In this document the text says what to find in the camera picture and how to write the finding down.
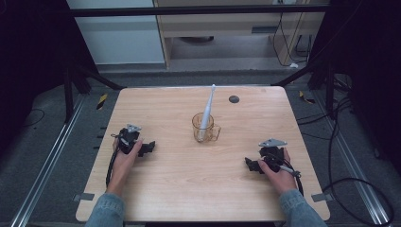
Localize yellow black striped tape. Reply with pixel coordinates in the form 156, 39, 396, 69
298, 90, 316, 105

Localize white cabinet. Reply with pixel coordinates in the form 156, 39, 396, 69
66, 0, 166, 66

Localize black hanging cables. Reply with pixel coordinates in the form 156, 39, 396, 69
271, 11, 314, 68

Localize person's right hand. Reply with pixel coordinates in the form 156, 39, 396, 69
258, 148, 298, 195

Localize grey table bracket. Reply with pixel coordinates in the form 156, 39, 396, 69
72, 192, 96, 202
310, 192, 334, 203

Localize black floor cables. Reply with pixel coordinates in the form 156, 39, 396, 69
296, 75, 356, 181

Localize yellow-handled tool on floor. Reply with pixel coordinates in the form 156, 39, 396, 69
96, 93, 109, 111

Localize amber transparent cup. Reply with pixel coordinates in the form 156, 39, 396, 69
191, 112, 222, 145

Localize thin black floor cable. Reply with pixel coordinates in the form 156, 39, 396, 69
19, 108, 46, 130

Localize aluminium floor rail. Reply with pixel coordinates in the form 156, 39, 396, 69
314, 90, 392, 227
9, 94, 87, 227

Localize black curtain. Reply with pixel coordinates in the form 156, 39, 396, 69
0, 0, 99, 154
310, 0, 401, 176

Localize black looped floor cable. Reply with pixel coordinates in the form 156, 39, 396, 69
321, 177, 395, 227

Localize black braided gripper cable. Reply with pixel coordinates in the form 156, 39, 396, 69
104, 132, 123, 190

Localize black cable with silver plug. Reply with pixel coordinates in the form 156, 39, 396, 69
272, 156, 305, 197

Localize light wooden desk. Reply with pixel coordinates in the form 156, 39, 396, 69
152, 0, 331, 69

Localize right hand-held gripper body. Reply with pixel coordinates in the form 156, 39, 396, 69
258, 137, 288, 173

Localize black horizontal frame bar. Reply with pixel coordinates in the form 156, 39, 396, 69
69, 4, 329, 18

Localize white electric toothbrush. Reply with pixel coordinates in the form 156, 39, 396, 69
198, 83, 218, 142

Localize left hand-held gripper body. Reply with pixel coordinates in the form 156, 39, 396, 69
117, 123, 143, 155

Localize black metal stand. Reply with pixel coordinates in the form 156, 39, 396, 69
61, 59, 127, 125
270, 61, 337, 120

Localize person's left hand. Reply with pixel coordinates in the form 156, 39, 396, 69
108, 137, 144, 187

